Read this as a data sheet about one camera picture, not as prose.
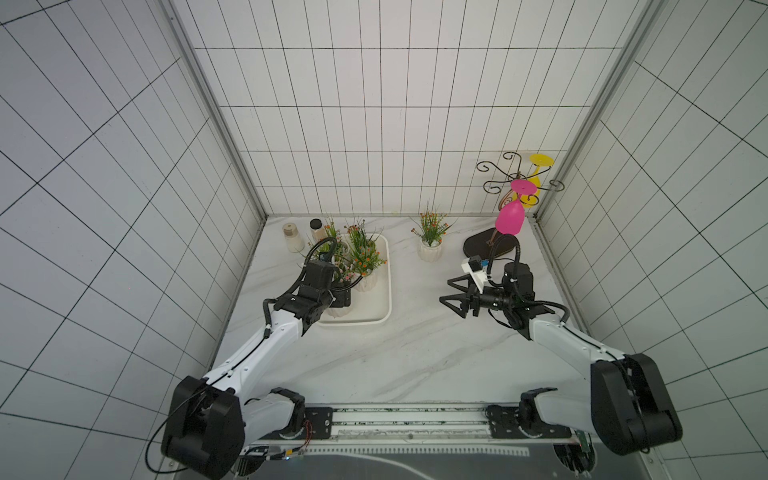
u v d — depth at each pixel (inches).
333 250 28.3
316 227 40.6
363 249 39.5
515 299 26.4
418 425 29.3
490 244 41.8
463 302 28.0
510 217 36.5
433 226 40.7
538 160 36.3
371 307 37.0
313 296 24.8
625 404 16.3
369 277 37.0
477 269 28.0
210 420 15.6
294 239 40.8
